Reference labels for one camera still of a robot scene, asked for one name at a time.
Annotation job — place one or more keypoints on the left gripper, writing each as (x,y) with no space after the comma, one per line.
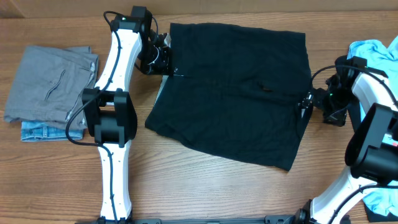
(165,68)

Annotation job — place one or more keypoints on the black shorts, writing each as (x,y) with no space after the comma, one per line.
(235,93)

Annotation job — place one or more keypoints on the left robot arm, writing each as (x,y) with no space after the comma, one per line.
(108,109)

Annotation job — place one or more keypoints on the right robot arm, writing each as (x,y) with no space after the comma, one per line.
(370,163)

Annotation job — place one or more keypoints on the black garment under shirt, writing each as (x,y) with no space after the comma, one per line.
(354,111)

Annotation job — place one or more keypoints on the folded grey shorts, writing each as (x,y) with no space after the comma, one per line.
(48,84)

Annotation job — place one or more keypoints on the light blue shirt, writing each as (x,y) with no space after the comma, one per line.
(380,204)

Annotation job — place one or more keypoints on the folded blue jeans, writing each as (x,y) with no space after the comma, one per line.
(36,131)

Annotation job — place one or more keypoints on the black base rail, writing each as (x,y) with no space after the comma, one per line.
(269,219)

